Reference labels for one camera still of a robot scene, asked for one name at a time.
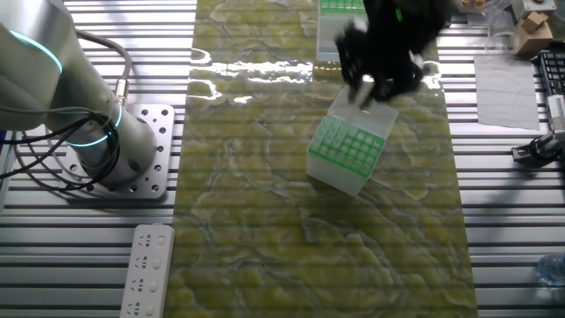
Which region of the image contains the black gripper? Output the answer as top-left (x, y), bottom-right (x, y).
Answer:
top-left (334, 0), bottom-right (452, 112)

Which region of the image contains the clear tip box green rack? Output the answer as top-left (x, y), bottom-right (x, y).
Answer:
top-left (306, 87), bottom-right (401, 197)
top-left (316, 0), bottom-right (368, 62)

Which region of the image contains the white paper sheet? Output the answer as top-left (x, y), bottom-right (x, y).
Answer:
top-left (473, 56), bottom-right (542, 132)

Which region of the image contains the clear plastic container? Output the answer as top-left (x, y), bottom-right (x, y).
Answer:
top-left (483, 0), bottom-right (522, 55)

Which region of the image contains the green marble patterned mat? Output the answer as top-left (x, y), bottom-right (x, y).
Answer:
top-left (162, 0), bottom-right (480, 318)

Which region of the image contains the brown cardboard box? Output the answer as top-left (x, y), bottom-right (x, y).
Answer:
top-left (513, 11), bottom-right (555, 57)

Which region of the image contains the black keyboard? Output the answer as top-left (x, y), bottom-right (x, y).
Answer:
top-left (537, 49), bottom-right (565, 97)

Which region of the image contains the grey metal device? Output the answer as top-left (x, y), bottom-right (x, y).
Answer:
top-left (511, 0), bottom-right (558, 14)

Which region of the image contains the clear water bottle blue cap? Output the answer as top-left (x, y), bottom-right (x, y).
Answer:
top-left (536, 253), bottom-right (565, 287)

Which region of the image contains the white power strip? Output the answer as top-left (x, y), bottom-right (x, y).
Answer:
top-left (118, 223), bottom-right (177, 318)

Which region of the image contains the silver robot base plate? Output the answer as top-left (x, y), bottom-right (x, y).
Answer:
top-left (59, 103), bottom-right (177, 200)

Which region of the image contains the grey cable metal connector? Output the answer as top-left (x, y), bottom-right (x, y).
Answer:
top-left (68, 26), bottom-right (133, 110)

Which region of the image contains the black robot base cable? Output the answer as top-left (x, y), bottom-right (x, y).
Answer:
top-left (0, 105), bottom-right (124, 192)

